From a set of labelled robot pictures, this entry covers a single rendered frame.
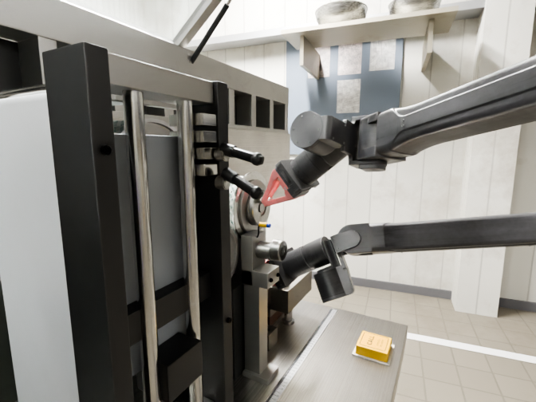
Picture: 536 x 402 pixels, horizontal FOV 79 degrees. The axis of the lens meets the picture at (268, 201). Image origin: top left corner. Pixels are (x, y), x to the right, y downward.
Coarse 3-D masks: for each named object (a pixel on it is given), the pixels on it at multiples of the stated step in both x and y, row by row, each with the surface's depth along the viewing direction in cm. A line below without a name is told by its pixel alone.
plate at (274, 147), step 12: (228, 132) 113; (240, 132) 120; (252, 132) 127; (264, 132) 135; (276, 132) 145; (240, 144) 120; (252, 144) 128; (264, 144) 136; (276, 144) 146; (288, 144) 157; (264, 156) 137; (276, 156) 147; (288, 156) 158; (240, 168) 121; (252, 168) 129; (264, 168) 138; (276, 192) 150; (0, 276) 57
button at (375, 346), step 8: (360, 336) 78; (368, 336) 78; (376, 336) 78; (360, 344) 75; (368, 344) 75; (376, 344) 75; (384, 344) 75; (360, 352) 74; (368, 352) 73; (376, 352) 72; (384, 352) 72; (384, 360) 72
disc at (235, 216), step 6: (246, 174) 64; (252, 174) 66; (258, 174) 68; (264, 180) 70; (234, 192) 62; (240, 192) 62; (234, 198) 61; (234, 204) 61; (234, 210) 61; (234, 216) 61; (234, 222) 62; (234, 228) 62; (240, 228) 63; (264, 228) 72; (240, 234) 64
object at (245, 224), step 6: (252, 180) 65; (258, 180) 67; (258, 186) 67; (264, 186) 70; (240, 198) 62; (246, 198) 64; (240, 204) 62; (240, 210) 62; (240, 216) 62; (240, 222) 63; (246, 222) 64; (246, 228) 64; (252, 228) 66
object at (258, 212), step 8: (264, 192) 67; (248, 200) 64; (256, 200) 64; (248, 208) 64; (256, 208) 64; (264, 208) 67; (248, 216) 64; (256, 216) 65; (264, 216) 68; (256, 224) 65
